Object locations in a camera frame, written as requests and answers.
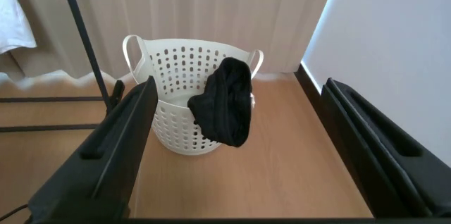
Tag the black clothes rack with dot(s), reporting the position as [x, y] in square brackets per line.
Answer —
[81, 26]

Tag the white laundry basket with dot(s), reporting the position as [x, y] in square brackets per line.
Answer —
[176, 62]

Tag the beige curtain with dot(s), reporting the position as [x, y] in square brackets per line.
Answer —
[211, 5]

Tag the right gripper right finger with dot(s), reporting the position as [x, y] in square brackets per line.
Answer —
[405, 188]

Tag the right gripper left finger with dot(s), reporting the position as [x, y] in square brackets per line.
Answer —
[70, 188]

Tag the black shorts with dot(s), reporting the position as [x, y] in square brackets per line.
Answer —
[222, 104]

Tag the white printed t-shirt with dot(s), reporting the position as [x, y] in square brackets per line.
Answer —
[14, 23]

